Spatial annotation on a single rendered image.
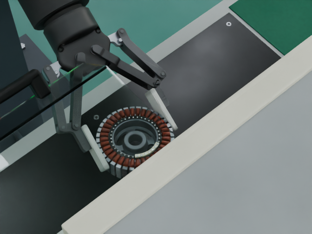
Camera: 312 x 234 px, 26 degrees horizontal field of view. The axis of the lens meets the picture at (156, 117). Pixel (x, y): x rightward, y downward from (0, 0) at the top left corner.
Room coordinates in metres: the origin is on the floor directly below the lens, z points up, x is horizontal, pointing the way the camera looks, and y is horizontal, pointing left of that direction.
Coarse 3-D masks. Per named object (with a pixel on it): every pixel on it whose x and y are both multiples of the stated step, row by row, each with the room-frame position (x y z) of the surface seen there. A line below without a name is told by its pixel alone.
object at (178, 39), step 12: (228, 0) 0.83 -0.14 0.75; (216, 12) 0.80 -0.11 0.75; (228, 12) 0.80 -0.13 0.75; (192, 24) 0.77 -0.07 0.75; (204, 24) 0.77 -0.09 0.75; (180, 36) 0.74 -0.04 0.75; (192, 36) 0.74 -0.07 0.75; (156, 48) 0.72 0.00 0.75; (168, 48) 0.72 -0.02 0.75; (156, 60) 0.69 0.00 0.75
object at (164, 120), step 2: (152, 110) 0.51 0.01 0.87; (154, 112) 0.51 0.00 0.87; (156, 112) 0.51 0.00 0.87; (156, 114) 0.50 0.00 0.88; (158, 114) 0.50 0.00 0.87; (158, 116) 0.50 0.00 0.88; (160, 116) 0.50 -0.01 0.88; (162, 116) 0.50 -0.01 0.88; (160, 118) 0.49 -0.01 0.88; (162, 118) 0.50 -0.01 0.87; (164, 118) 0.50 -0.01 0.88; (162, 120) 0.49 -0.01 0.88; (164, 120) 0.49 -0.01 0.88; (166, 120) 0.49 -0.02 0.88; (162, 122) 0.49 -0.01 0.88; (164, 122) 0.49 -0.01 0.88; (166, 122) 0.49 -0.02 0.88; (166, 124) 0.48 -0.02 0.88; (168, 124) 0.49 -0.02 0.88; (168, 126) 0.48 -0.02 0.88; (170, 126) 0.48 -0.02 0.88; (170, 128) 0.48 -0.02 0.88; (172, 130) 0.47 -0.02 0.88
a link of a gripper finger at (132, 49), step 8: (120, 32) 0.60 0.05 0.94; (128, 40) 0.59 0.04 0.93; (128, 48) 0.58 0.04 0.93; (136, 48) 0.59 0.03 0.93; (136, 56) 0.58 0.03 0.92; (144, 56) 0.58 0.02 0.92; (144, 64) 0.57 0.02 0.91; (152, 64) 0.57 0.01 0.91; (152, 72) 0.57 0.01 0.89; (160, 72) 0.56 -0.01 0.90
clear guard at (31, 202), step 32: (32, 96) 0.45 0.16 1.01; (64, 96) 0.42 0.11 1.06; (96, 96) 0.42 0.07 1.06; (128, 96) 0.42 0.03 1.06; (0, 128) 0.39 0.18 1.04; (32, 128) 0.37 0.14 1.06; (64, 128) 0.37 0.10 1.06; (96, 128) 0.37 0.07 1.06; (128, 128) 0.37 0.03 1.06; (160, 128) 0.37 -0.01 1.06; (0, 160) 0.33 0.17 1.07; (32, 160) 0.33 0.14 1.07; (64, 160) 0.33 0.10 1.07; (96, 160) 0.33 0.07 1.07; (128, 160) 0.33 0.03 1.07; (0, 192) 0.30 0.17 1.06; (32, 192) 0.30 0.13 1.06; (64, 192) 0.30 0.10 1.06; (96, 192) 0.30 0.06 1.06; (0, 224) 0.26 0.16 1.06; (32, 224) 0.26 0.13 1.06
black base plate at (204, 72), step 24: (216, 24) 0.75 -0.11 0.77; (240, 24) 0.75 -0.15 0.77; (192, 48) 0.70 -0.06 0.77; (216, 48) 0.70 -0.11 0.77; (240, 48) 0.70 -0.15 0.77; (264, 48) 0.70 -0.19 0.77; (144, 72) 0.65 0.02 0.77; (168, 72) 0.65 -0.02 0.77; (192, 72) 0.65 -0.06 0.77; (216, 72) 0.65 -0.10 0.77; (240, 72) 0.65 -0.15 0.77; (144, 96) 0.60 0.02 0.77; (168, 96) 0.60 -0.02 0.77; (192, 96) 0.60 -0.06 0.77; (216, 96) 0.60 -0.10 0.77; (192, 120) 0.55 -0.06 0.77
